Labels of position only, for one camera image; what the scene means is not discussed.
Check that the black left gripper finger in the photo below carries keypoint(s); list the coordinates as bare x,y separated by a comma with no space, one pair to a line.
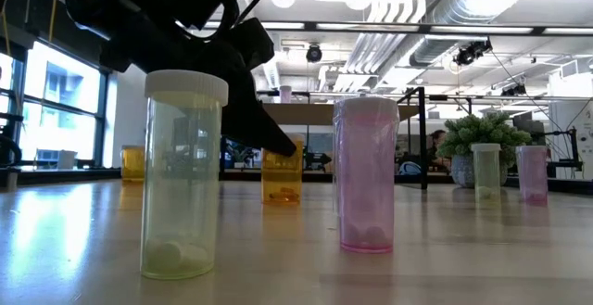
252,43
259,119

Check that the pink translucent medicine bottle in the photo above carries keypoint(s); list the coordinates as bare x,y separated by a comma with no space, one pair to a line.
366,180
285,95
532,175

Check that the wide orange medicine bottle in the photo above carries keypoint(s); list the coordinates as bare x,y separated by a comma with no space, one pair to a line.
282,180

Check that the green translucent medicine bottle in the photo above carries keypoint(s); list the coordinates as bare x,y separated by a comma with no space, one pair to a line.
180,194
486,175

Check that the orange medicine bottle white cap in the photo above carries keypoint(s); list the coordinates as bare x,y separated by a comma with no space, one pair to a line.
133,166

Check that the black background robot arm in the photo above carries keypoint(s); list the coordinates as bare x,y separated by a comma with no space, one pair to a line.
319,160

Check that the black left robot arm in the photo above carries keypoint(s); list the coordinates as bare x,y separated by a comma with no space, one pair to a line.
106,8

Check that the small green background plant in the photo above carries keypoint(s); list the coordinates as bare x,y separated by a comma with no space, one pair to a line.
242,156

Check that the black ceiling spotlight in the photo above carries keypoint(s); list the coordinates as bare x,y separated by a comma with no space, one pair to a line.
314,54

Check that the small white box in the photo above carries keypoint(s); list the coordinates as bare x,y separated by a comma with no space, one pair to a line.
67,160

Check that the black curved fixture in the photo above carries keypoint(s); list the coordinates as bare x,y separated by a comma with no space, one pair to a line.
9,117

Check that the person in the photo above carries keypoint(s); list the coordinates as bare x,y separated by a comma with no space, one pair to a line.
436,145

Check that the green potted plant grey pot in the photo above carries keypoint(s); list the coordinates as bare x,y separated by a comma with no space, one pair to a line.
463,133

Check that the black ceiling-mounted device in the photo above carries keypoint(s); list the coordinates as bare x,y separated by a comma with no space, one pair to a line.
470,54

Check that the black background robot rig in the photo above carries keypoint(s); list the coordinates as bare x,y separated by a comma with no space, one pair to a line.
573,152

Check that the wooden shelf black metal frame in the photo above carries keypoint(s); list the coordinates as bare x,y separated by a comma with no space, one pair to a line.
315,114

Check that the black aluminium table frame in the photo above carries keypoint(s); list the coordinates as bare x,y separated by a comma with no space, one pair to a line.
69,175

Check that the small grey post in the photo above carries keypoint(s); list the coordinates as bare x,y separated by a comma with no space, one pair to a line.
11,180

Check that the black rail with light strips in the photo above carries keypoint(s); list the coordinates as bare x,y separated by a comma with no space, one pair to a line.
519,30

